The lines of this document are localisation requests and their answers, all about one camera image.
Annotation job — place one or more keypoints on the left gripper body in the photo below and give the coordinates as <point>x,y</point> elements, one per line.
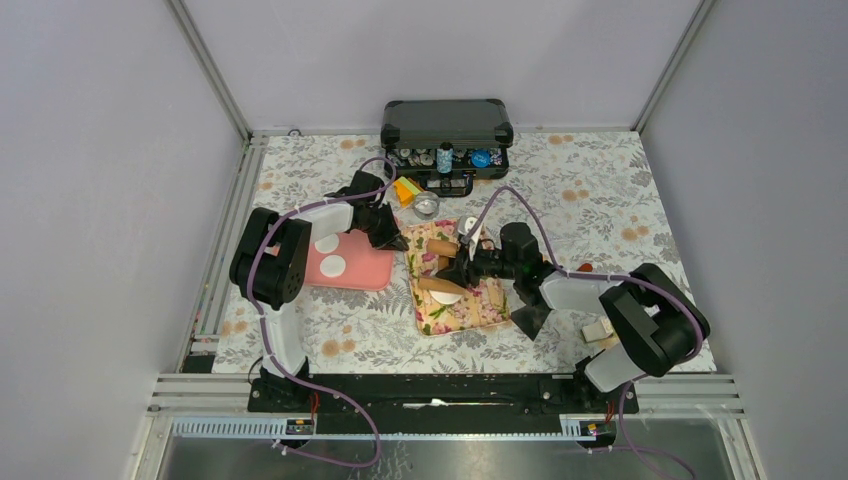
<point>378,217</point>

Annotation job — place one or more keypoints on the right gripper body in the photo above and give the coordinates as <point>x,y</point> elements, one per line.
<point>490,264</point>

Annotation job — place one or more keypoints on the wooden double-ended rolling pin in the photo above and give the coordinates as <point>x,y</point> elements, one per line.
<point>445,252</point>

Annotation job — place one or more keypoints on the white dough ball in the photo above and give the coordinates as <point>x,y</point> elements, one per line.
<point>445,298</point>

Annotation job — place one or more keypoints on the floral yellow tray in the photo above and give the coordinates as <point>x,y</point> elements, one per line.
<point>442,313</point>

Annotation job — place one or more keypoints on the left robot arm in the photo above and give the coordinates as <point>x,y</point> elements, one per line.
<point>270,262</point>

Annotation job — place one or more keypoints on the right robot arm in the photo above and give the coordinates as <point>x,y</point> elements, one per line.
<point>657,326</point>

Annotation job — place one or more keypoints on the white dough wrapper upper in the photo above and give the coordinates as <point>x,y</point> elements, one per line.
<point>328,244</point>

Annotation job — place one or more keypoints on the white dough wrapper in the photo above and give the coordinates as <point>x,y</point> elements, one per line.
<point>332,266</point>
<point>328,244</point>

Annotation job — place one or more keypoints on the white dough wrapper lower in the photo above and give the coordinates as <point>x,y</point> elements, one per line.
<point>332,266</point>

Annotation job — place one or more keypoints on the orange green sticky notes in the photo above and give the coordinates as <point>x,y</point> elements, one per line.
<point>406,191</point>

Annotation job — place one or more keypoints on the pink plastic tray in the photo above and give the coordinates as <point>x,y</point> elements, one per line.
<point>368,269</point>

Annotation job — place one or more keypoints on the blue white chip stack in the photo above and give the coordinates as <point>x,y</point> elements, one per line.
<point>444,158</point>

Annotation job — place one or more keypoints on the blue small blind button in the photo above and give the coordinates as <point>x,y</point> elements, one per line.
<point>480,158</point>

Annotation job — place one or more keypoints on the black poker chip case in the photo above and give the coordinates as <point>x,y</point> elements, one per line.
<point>412,130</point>

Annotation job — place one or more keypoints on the white green eraser block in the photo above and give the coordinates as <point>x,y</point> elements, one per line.
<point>598,331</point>

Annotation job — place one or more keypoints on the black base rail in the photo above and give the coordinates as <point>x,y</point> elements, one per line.
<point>437,404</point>

